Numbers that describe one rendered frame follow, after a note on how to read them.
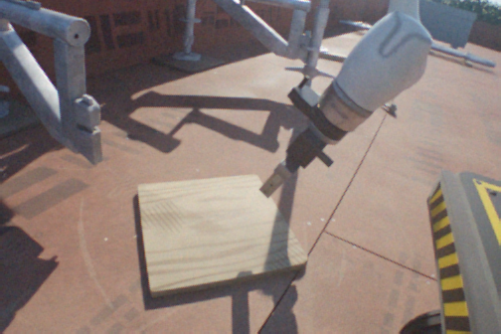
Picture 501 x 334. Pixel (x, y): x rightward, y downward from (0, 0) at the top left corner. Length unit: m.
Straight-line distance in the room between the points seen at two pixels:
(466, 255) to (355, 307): 0.36
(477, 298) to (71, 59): 0.65
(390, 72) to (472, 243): 0.28
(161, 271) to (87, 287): 0.13
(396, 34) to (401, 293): 0.49
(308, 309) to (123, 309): 0.32
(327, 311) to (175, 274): 0.28
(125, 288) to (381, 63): 0.56
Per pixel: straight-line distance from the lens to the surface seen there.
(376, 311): 0.66
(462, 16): 6.21
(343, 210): 0.84
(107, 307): 0.59
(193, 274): 0.60
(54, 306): 0.62
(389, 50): 0.50
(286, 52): 1.53
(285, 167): 0.55
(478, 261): 0.31
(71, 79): 0.64
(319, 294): 0.63
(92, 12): 1.56
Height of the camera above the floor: 0.49
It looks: 29 degrees down
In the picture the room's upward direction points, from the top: 9 degrees clockwise
